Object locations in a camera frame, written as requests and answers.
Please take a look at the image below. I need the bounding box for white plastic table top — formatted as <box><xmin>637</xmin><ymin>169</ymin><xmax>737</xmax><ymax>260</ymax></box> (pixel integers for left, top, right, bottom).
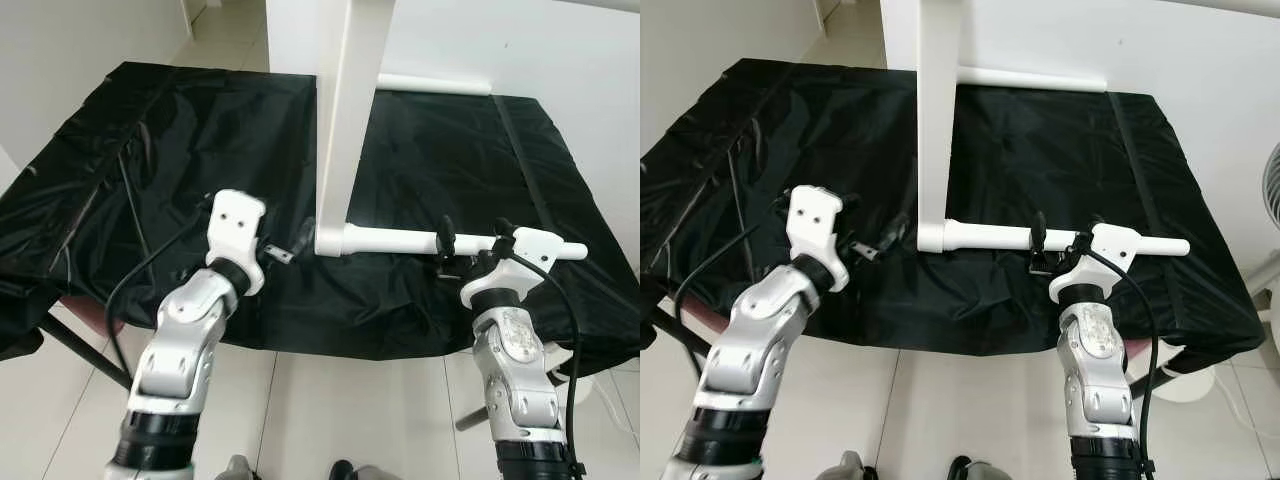
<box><xmin>314</xmin><ymin>0</ymin><xmax>396</xmax><ymax>257</ymax></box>
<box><xmin>915</xmin><ymin>0</ymin><xmax>966</xmax><ymax>253</ymax></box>

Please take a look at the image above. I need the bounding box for black tablecloth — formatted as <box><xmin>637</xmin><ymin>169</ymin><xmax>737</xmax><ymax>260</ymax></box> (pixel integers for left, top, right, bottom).
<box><xmin>640</xmin><ymin>58</ymin><xmax>1266</xmax><ymax>373</ymax></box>
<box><xmin>0</xmin><ymin>62</ymin><xmax>641</xmax><ymax>363</ymax></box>

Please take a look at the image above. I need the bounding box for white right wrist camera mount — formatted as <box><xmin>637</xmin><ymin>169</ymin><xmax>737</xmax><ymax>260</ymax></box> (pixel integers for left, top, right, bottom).
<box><xmin>460</xmin><ymin>228</ymin><xmax>566</xmax><ymax>301</ymax></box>
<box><xmin>1048</xmin><ymin>223</ymin><xmax>1141</xmax><ymax>301</ymax></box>

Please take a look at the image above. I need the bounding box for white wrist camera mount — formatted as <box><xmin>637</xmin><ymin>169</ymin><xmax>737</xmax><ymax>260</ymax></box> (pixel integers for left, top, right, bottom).
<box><xmin>1048</xmin><ymin>223</ymin><xmax>1141</xmax><ymax>301</ymax></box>
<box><xmin>205</xmin><ymin>190</ymin><xmax>269</xmax><ymax>296</ymax></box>
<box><xmin>787</xmin><ymin>186</ymin><xmax>851</xmax><ymax>293</ymax></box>
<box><xmin>460</xmin><ymin>228</ymin><xmax>566</xmax><ymax>301</ymax></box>

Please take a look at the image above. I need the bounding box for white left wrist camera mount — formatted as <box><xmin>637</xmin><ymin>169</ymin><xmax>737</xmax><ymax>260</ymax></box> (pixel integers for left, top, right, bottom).
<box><xmin>205</xmin><ymin>190</ymin><xmax>269</xmax><ymax>296</ymax></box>
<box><xmin>787</xmin><ymin>186</ymin><xmax>851</xmax><ymax>293</ymax></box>

